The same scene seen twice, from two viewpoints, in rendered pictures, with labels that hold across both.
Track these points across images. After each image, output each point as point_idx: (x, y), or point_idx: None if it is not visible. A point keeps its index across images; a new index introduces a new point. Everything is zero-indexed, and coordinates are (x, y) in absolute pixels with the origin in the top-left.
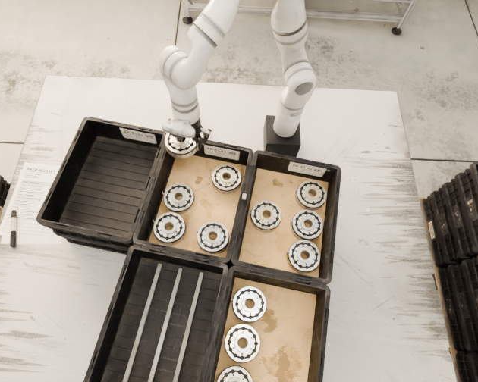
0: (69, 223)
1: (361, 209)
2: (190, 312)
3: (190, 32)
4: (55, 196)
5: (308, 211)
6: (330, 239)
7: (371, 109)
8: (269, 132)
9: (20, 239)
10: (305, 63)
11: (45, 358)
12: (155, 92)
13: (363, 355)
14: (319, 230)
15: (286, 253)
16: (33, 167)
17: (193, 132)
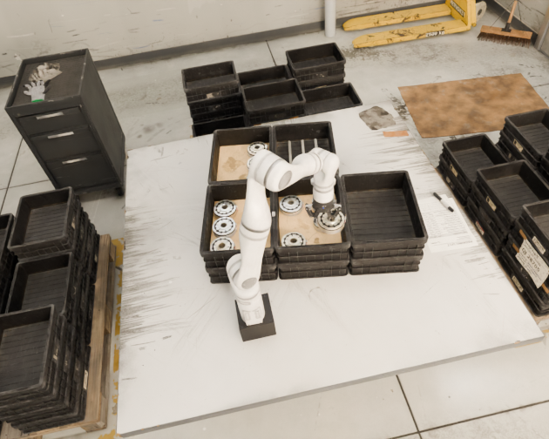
0: (395, 192)
1: (176, 281)
2: None
3: (318, 154)
4: (408, 189)
5: (224, 233)
6: (207, 205)
7: (153, 395)
8: (267, 304)
9: (434, 199)
10: (238, 267)
11: (370, 156)
12: (410, 347)
13: (182, 197)
14: (214, 223)
15: (237, 208)
16: (468, 243)
17: (311, 178)
